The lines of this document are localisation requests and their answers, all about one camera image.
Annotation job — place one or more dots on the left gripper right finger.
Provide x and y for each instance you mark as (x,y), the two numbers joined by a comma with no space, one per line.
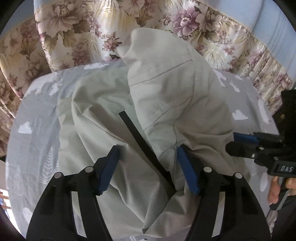
(243,218)

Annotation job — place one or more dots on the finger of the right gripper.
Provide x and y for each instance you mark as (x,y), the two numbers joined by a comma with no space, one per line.
(257,138)
(244,150)

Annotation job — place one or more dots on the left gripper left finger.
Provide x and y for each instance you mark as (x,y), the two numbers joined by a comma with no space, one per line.
(53,217)

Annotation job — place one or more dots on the pale green garment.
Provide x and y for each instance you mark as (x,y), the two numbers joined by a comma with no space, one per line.
(166,95)

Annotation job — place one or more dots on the person's right hand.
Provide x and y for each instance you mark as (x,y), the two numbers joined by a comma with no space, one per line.
(274,191)

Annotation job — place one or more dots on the wooden chair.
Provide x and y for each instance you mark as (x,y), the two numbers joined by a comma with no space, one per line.
(4,199)

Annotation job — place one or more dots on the grey patterned bed sheet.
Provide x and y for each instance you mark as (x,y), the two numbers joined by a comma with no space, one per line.
(32,156)

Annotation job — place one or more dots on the light blue sheer curtain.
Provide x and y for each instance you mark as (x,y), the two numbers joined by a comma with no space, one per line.
(267,20)

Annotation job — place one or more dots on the floral curtain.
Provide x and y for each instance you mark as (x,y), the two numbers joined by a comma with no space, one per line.
(65,34)

